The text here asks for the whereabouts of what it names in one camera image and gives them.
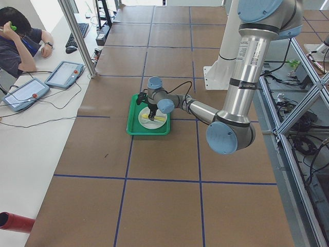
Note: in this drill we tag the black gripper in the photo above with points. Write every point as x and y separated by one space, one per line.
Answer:
151 109

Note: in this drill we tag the yellow plastic spoon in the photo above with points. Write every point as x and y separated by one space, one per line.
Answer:
157 118

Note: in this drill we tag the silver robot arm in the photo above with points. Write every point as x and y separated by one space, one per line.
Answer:
230 129

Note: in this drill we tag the white round plate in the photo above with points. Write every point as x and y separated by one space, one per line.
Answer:
148 123

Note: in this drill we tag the green plastic tray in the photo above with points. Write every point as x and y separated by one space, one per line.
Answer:
135 128

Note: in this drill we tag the far teach pendant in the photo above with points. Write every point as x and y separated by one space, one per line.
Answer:
65 74

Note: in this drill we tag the teach pendant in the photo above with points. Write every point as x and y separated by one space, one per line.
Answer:
65 74
26 95

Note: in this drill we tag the black computer mouse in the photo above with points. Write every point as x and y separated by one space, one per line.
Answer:
70 49

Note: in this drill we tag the near teach pendant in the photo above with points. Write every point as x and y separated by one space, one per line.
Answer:
26 95

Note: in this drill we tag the seated person dark shirt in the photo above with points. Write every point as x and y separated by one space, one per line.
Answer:
20 43

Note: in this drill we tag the red cylinder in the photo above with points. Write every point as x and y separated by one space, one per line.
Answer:
16 223

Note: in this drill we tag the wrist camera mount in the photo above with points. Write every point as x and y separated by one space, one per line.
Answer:
142 98

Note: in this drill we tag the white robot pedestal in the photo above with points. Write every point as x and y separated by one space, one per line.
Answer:
218 75

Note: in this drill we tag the aluminium frame post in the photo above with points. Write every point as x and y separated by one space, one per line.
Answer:
71 20

